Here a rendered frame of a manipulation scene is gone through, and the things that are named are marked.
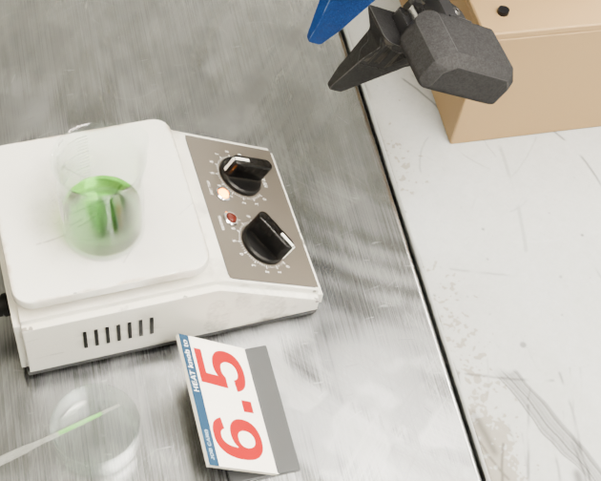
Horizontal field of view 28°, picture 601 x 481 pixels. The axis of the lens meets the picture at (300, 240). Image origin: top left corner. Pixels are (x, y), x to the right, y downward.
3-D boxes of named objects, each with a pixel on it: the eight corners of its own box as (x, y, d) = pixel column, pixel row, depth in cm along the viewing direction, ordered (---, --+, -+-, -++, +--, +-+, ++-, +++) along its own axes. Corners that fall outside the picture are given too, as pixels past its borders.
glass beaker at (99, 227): (96, 284, 71) (89, 207, 65) (41, 226, 73) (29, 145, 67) (174, 231, 74) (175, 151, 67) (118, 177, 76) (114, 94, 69)
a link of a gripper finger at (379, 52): (439, 17, 70) (364, -6, 66) (462, 63, 68) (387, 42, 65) (368, 94, 74) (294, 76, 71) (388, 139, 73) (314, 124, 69)
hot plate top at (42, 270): (167, 123, 79) (167, 115, 79) (213, 273, 73) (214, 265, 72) (-17, 156, 76) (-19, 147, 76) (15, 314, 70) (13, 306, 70)
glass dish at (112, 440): (155, 419, 76) (155, 405, 74) (113, 493, 73) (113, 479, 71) (80, 385, 77) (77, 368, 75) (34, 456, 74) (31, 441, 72)
